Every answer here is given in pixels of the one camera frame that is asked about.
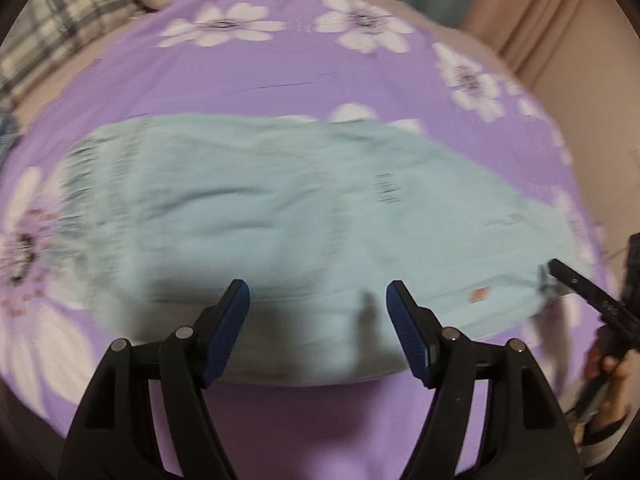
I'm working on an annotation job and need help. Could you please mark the light blue pants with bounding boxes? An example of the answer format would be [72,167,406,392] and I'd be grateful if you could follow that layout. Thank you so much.
[60,112,576,387]

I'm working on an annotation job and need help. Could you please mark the purple floral blanket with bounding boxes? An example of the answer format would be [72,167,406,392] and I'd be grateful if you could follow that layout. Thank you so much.
[0,0,623,480]

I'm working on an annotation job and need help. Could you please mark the person's right hand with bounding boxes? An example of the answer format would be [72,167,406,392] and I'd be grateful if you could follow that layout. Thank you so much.
[584,344,634,418]

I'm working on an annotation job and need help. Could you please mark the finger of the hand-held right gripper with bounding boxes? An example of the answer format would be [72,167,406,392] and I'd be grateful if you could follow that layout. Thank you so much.
[547,258,640,353]

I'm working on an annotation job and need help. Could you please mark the blue folded cloth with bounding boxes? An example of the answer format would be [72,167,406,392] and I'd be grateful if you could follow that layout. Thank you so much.
[0,110,22,163]

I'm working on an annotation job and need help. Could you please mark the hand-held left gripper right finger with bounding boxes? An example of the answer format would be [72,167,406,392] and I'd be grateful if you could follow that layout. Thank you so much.
[385,280,586,480]

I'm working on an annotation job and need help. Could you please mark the beige curtain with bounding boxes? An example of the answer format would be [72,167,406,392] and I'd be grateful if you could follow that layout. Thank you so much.
[460,0,640,171]

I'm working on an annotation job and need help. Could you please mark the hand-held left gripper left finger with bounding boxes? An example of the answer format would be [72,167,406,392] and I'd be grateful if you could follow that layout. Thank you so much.
[59,279,251,480]

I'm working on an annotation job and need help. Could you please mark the plaid pillow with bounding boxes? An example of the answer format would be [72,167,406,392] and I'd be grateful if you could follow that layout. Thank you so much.
[0,0,147,107]

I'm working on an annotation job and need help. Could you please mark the person's right forearm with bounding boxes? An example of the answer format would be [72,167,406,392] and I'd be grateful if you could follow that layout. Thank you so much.
[572,407,632,467]

